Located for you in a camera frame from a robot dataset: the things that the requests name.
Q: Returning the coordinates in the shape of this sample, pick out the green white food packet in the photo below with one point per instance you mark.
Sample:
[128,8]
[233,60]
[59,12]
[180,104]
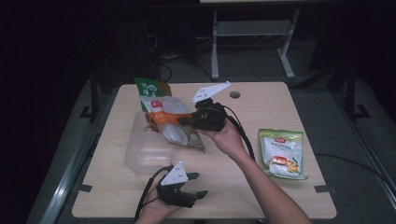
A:
[281,152]

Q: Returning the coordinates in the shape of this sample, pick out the person's left hand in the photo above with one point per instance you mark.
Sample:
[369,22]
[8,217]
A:
[155,210]

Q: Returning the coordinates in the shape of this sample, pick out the red meat snack packet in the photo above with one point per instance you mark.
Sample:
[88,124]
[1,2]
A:
[151,123]

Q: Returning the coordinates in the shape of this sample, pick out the orange clear dumpling packet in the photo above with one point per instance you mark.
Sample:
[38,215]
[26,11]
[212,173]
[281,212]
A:
[172,130]

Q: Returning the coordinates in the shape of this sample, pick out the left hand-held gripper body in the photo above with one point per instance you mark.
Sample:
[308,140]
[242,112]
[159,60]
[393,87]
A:
[174,189]

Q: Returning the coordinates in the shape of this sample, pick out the black metal stand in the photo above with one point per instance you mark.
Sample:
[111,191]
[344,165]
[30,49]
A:
[93,96]
[353,93]

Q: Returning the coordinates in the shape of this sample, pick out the person's right hand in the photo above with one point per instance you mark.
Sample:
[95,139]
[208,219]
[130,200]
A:
[225,137]

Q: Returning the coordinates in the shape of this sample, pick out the white metal table frame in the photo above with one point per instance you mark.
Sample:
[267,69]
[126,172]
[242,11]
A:
[249,28]

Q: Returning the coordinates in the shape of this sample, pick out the clear plastic container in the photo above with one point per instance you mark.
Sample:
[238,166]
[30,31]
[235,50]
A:
[146,155]

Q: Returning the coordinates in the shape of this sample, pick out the green snack packet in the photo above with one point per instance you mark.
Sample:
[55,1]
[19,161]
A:
[149,88]

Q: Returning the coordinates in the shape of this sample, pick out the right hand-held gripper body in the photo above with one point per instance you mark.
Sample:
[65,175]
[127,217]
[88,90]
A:
[207,116]

